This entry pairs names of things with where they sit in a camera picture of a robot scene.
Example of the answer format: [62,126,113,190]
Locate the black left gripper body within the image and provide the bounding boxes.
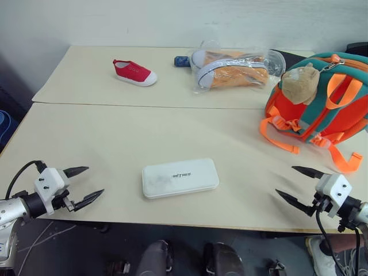
[53,189,76,213]

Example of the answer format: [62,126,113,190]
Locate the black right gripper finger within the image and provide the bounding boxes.
[275,189,315,217]
[291,165,325,181]

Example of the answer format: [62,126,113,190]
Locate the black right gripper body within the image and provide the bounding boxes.
[311,192,332,217]

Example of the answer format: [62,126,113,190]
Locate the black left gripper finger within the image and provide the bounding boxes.
[71,189,105,213]
[63,166,90,179]

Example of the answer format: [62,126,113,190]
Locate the orange and teal backpack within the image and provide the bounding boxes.
[259,52,368,174]

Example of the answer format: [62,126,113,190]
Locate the white rectangular case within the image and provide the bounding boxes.
[141,157,220,200]

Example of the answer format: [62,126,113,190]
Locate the bare leg of person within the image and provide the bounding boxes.
[327,233,368,254]

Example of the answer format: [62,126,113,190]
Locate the white sneaker of person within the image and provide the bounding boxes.
[305,235,338,276]

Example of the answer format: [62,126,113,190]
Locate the tan plush bear charm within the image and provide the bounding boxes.
[279,63,321,105]

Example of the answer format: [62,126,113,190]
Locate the dark rounded shape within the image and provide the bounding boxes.
[204,241,246,276]
[135,239,175,276]

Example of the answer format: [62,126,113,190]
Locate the red canvas child shoe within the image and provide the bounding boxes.
[112,59,158,87]

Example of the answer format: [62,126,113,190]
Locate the clear bag with orange shoes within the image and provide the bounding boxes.
[189,40,287,96]

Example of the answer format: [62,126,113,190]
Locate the black chair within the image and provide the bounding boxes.
[346,41,368,54]

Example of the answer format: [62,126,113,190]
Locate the small blue box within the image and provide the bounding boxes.
[173,55,192,68]

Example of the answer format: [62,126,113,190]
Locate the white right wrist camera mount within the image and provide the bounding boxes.
[315,172,353,218]

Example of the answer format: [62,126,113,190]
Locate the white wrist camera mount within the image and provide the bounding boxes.
[315,172,353,218]
[33,167,70,216]

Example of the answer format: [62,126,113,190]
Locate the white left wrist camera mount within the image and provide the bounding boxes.
[33,167,70,216]

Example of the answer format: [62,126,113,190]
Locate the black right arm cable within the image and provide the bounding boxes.
[315,209,362,276]

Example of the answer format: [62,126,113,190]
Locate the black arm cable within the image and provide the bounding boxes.
[5,160,48,200]
[315,209,362,276]

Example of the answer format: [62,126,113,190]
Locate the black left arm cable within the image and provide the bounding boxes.
[5,160,48,200]

